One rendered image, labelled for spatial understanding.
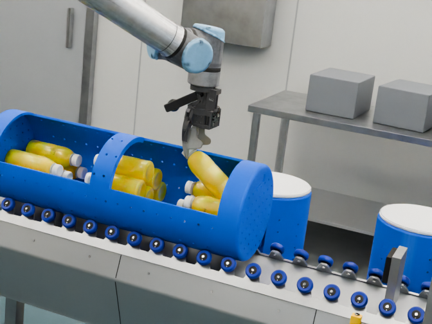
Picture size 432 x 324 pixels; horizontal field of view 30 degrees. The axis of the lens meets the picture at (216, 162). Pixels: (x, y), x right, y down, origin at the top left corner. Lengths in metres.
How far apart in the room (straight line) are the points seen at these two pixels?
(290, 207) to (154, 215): 0.60
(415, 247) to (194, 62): 0.96
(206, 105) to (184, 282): 0.51
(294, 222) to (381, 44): 2.86
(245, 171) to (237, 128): 3.59
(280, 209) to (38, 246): 0.80
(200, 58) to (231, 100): 3.75
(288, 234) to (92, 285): 0.70
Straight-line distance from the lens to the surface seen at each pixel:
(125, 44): 6.12
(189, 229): 2.25
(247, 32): 5.47
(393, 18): 5.43
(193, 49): 2.04
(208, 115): 2.26
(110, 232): 2.40
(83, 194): 2.38
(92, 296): 2.51
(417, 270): 2.61
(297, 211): 2.74
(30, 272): 2.61
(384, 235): 2.63
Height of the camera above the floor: 1.84
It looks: 16 degrees down
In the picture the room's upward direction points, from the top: 7 degrees clockwise
